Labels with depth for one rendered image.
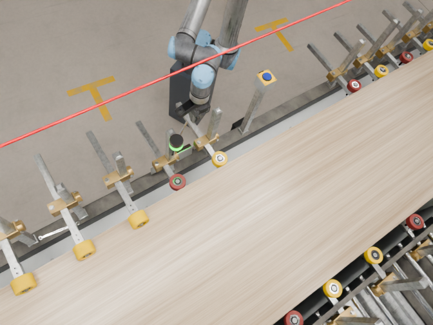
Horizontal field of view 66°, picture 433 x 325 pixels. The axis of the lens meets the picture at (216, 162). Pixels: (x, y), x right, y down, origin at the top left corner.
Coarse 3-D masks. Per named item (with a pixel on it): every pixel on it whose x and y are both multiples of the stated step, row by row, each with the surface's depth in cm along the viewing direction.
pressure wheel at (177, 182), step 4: (172, 176) 163; (176, 176) 163; (180, 176) 164; (172, 180) 162; (176, 180) 163; (180, 180) 163; (184, 180) 163; (172, 184) 161; (176, 184) 162; (180, 184) 162; (184, 184) 162; (172, 188) 162; (176, 188) 161; (180, 188) 161
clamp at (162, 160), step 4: (176, 152) 172; (164, 156) 170; (176, 156) 172; (156, 160) 169; (160, 160) 169; (164, 160) 170; (172, 160) 170; (176, 160) 172; (152, 164) 171; (160, 164) 168; (164, 164) 169; (168, 164) 171; (156, 168) 167; (160, 168) 170
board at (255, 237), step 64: (320, 128) 188; (384, 128) 194; (192, 192) 162; (256, 192) 167; (320, 192) 172; (384, 192) 177; (64, 256) 142; (128, 256) 146; (192, 256) 150; (256, 256) 154; (320, 256) 158; (0, 320) 130; (64, 320) 133; (128, 320) 136; (192, 320) 139; (256, 320) 143
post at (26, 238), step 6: (0, 222) 125; (6, 222) 131; (0, 228) 128; (6, 228) 131; (12, 228) 134; (6, 234) 135; (24, 234) 147; (30, 234) 156; (18, 240) 146; (24, 240) 150; (30, 240) 154
